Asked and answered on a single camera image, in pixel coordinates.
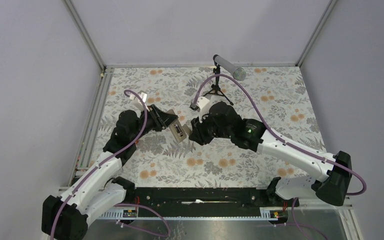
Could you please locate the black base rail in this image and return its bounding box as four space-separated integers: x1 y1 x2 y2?
124 187 299 218

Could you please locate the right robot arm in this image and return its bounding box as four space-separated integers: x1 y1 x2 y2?
189 97 352 207

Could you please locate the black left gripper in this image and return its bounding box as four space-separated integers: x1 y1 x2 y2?
130 104 178 143

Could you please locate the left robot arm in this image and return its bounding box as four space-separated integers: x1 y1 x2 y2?
41 104 178 240

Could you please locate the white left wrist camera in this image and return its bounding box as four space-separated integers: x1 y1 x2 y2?
129 92 149 111

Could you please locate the purple cable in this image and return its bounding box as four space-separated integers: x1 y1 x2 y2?
191 73 367 196
50 89 149 240

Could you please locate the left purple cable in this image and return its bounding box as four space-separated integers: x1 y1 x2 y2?
50 89 149 240

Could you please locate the floral table mat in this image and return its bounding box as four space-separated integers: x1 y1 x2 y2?
80 67 326 188

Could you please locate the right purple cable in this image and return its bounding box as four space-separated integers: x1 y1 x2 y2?
191 73 367 196

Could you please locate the white remote control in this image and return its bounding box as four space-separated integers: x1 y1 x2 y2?
164 109 187 143

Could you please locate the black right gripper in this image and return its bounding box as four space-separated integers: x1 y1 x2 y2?
188 110 233 146

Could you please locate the grey microphone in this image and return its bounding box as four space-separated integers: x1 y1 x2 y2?
213 54 247 81

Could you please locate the grey battery compartment cover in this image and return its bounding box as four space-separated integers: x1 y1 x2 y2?
182 124 192 136

